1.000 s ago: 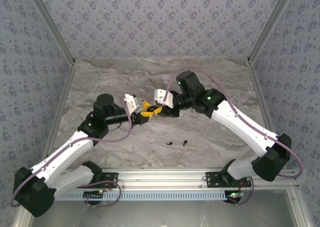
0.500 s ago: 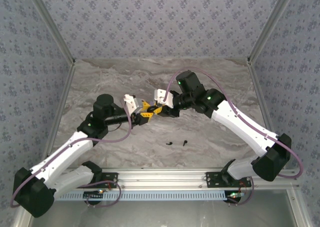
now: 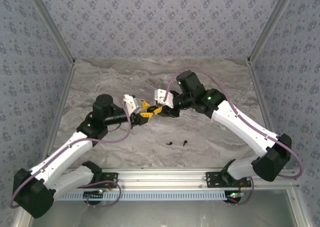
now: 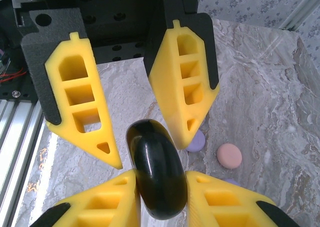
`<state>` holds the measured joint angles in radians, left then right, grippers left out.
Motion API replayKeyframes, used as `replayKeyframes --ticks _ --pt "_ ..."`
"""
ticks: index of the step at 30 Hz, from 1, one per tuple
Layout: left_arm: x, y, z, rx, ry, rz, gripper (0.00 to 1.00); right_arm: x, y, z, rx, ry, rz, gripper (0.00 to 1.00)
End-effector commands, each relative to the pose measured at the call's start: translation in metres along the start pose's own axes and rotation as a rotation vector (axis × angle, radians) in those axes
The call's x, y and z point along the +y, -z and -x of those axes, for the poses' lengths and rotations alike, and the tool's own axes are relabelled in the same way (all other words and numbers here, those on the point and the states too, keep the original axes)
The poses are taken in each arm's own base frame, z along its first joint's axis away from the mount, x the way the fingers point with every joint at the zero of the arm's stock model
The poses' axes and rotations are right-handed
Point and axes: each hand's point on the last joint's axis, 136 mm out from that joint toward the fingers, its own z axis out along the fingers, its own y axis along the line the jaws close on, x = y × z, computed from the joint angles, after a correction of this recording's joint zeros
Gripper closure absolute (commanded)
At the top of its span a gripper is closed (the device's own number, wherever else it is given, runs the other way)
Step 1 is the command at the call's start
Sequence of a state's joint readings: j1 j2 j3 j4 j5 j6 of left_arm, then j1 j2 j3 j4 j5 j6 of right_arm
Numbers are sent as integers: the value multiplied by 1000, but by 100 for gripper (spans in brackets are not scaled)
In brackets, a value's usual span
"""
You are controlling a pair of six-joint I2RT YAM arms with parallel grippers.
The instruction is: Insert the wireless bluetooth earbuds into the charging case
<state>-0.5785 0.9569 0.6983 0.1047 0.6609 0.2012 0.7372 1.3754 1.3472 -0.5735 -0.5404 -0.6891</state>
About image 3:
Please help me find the long aluminium base rail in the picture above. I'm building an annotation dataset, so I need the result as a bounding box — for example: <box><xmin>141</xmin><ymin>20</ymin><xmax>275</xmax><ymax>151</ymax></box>
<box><xmin>27</xmin><ymin>168</ymin><xmax>300</xmax><ymax>191</ymax></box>

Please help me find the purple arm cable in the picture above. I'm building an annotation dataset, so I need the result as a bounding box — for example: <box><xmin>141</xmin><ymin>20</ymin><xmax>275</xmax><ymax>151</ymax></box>
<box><xmin>9</xmin><ymin>114</ymin><xmax>133</xmax><ymax>209</ymax></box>
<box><xmin>164</xmin><ymin>66</ymin><xmax>305</xmax><ymax>207</ymax></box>

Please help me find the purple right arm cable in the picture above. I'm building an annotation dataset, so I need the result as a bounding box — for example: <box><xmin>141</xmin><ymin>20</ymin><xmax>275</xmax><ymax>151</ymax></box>
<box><xmin>164</xmin><ymin>66</ymin><xmax>305</xmax><ymax>207</ymax></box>

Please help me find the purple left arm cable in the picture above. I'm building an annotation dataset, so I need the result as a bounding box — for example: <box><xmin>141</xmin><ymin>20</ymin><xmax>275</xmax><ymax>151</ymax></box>
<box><xmin>9</xmin><ymin>114</ymin><xmax>133</xmax><ymax>209</ymax></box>

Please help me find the white slotted cable duct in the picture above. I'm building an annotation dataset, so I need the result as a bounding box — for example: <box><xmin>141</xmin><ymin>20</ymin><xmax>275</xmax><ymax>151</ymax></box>
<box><xmin>56</xmin><ymin>189</ymin><xmax>227</xmax><ymax>202</ymax></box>

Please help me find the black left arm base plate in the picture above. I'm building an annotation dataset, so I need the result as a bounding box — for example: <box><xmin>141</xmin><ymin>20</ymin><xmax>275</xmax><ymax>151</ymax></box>
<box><xmin>99</xmin><ymin>171</ymin><xmax>120</xmax><ymax>189</ymax></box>

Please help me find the small controller board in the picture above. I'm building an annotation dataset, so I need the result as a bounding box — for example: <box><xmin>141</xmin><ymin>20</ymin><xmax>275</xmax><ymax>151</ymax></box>
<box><xmin>83</xmin><ymin>189</ymin><xmax>105</xmax><ymax>205</ymax></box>
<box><xmin>225</xmin><ymin>191</ymin><xmax>245</xmax><ymax>205</ymax></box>

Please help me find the aluminium corner post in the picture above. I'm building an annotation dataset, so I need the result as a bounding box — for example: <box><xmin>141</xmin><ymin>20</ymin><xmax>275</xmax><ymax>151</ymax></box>
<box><xmin>246</xmin><ymin>0</ymin><xmax>299</xmax><ymax>63</ymax></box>
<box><xmin>23</xmin><ymin>0</ymin><xmax>77</xmax><ymax>64</ymax></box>

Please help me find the aluminium side rail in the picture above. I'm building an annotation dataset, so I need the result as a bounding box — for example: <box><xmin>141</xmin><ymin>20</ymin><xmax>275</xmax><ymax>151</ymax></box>
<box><xmin>246</xmin><ymin>58</ymin><xmax>286</xmax><ymax>170</ymax></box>
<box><xmin>38</xmin><ymin>58</ymin><xmax>77</xmax><ymax>172</ymax></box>

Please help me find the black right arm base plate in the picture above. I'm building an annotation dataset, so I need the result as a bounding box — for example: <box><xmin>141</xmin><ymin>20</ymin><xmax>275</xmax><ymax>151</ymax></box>
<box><xmin>205</xmin><ymin>171</ymin><xmax>252</xmax><ymax>189</ymax></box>

